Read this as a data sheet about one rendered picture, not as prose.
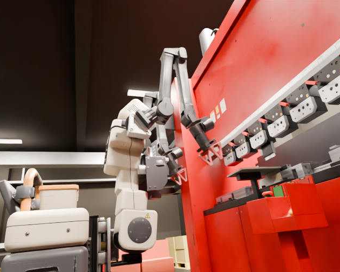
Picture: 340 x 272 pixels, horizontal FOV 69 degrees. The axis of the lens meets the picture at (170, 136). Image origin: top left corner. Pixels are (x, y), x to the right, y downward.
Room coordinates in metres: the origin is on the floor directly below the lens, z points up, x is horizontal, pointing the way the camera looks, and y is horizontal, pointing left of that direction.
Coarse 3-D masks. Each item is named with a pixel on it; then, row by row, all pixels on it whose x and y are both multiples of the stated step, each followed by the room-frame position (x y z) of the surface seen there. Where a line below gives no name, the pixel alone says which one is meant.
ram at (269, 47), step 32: (256, 0) 1.20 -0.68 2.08; (288, 0) 1.01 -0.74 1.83; (320, 0) 0.87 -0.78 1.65; (256, 32) 1.28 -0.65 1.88; (288, 32) 1.07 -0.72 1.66; (320, 32) 0.93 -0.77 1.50; (224, 64) 1.70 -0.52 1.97; (256, 64) 1.36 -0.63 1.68; (288, 64) 1.14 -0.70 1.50; (320, 64) 0.98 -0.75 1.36; (224, 96) 1.80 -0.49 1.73; (256, 96) 1.44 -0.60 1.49; (224, 128) 1.90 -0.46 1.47
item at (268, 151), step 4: (268, 144) 1.50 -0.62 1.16; (272, 144) 1.48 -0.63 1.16; (264, 148) 1.54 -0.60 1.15; (268, 148) 1.51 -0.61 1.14; (272, 148) 1.47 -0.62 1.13; (264, 152) 1.55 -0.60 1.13; (268, 152) 1.51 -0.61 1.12; (272, 152) 1.48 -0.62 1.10; (264, 156) 1.56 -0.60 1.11; (268, 156) 1.54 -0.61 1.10; (272, 156) 1.50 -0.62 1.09
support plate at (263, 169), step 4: (240, 168) 1.37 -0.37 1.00; (244, 168) 1.36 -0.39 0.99; (248, 168) 1.37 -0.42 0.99; (252, 168) 1.37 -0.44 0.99; (256, 168) 1.38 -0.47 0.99; (260, 168) 1.39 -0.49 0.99; (264, 168) 1.40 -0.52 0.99; (268, 168) 1.41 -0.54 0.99; (272, 168) 1.42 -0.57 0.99; (276, 168) 1.43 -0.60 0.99; (236, 172) 1.41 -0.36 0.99; (240, 172) 1.43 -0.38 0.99; (244, 172) 1.44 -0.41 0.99; (260, 172) 1.49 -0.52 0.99; (264, 172) 1.50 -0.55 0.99; (268, 172) 1.52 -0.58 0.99; (228, 176) 1.51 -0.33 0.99; (232, 176) 1.52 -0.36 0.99
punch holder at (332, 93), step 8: (328, 64) 0.95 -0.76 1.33; (336, 64) 0.92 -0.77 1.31; (320, 72) 1.00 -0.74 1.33; (328, 72) 0.96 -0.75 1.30; (336, 72) 0.93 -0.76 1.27; (320, 80) 1.01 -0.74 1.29; (328, 80) 0.98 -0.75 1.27; (336, 80) 0.94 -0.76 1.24; (320, 88) 1.02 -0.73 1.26; (328, 88) 0.99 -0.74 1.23; (336, 88) 0.95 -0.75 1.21; (328, 96) 1.00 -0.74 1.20; (336, 96) 0.97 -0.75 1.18; (328, 104) 1.04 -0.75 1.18; (336, 104) 1.05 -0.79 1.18
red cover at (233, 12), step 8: (240, 0) 1.31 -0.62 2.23; (248, 0) 1.26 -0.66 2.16; (232, 8) 1.41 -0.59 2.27; (240, 8) 1.33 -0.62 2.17; (232, 16) 1.43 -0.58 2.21; (240, 16) 1.40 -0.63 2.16; (224, 24) 1.55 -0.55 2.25; (232, 24) 1.46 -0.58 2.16; (216, 32) 1.67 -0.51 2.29; (224, 32) 1.57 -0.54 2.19; (216, 40) 1.70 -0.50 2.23; (224, 40) 1.63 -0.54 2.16; (208, 48) 1.84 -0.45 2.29; (216, 48) 1.72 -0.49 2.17; (208, 56) 1.87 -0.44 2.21; (200, 64) 2.05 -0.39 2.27; (208, 64) 1.92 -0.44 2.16; (200, 72) 2.08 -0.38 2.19; (192, 80) 2.28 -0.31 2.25; (200, 80) 2.17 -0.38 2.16
